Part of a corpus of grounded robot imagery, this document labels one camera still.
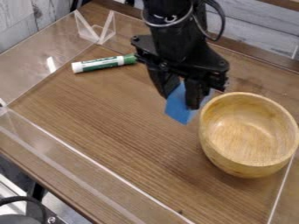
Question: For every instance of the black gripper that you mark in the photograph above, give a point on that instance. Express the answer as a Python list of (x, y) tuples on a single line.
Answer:
[(203, 64)]

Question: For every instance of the blue rectangular block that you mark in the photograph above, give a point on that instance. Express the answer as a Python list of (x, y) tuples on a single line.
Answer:
[(176, 107)]

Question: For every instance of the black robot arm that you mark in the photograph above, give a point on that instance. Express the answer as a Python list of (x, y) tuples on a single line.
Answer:
[(175, 51)]

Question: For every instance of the brown wooden bowl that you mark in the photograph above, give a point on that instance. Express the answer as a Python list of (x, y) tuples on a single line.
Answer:
[(248, 134)]

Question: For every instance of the green and white marker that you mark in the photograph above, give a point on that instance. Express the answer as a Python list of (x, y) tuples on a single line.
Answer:
[(91, 65)]

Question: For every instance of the black table leg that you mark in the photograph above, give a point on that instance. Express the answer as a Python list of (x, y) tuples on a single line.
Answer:
[(37, 191)]

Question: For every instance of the clear acrylic tray wall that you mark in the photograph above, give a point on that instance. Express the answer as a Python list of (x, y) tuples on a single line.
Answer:
[(91, 137)]

